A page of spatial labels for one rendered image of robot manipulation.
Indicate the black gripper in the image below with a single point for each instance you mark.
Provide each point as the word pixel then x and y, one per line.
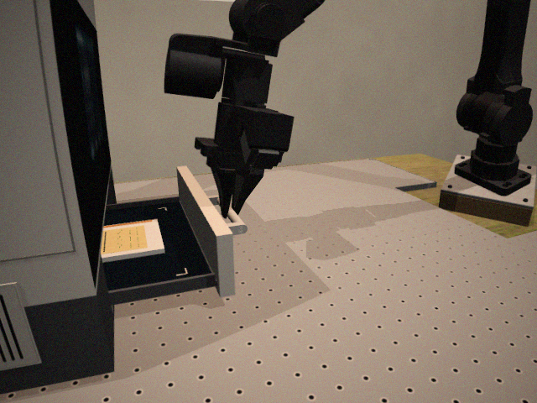
pixel 234 175

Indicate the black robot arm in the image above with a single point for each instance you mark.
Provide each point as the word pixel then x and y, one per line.
pixel 195 67

